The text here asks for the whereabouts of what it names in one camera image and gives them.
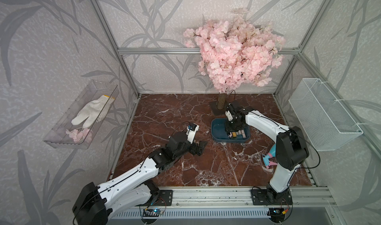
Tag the pink cherry blossom tree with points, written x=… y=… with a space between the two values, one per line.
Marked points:
x=235 y=53

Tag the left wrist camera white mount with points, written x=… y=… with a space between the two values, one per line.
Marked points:
x=191 y=132

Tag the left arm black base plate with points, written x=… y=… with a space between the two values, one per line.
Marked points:
x=163 y=198

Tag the aluminium front rail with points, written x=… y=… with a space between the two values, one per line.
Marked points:
x=216 y=197

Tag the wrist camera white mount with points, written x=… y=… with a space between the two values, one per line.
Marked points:
x=229 y=115
x=191 y=132

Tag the left green circuit board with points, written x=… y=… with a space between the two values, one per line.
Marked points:
x=155 y=212

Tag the white wire mesh basket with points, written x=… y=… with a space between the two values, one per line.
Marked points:
x=328 y=125

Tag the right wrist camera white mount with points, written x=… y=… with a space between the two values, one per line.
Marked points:
x=229 y=115

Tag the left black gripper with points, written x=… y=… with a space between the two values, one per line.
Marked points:
x=200 y=149

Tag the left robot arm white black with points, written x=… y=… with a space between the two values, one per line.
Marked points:
x=97 y=204

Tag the right circuit board with wires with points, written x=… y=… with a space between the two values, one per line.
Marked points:
x=278 y=216

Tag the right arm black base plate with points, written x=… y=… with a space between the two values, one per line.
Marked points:
x=269 y=197

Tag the pink flower sprig on shelf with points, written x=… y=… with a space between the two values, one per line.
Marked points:
x=80 y=135

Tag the teal plastic storage box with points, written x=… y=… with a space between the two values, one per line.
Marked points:
x=220 y=135

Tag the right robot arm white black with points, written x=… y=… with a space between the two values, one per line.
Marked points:
x=289 y=150

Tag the white work glove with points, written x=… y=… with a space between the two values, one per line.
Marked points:
x=94 y=111

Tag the clear acrylic wall shelf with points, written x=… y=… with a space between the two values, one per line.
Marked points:
x=78 y=126

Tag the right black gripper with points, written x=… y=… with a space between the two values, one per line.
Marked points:
x=228 y=129

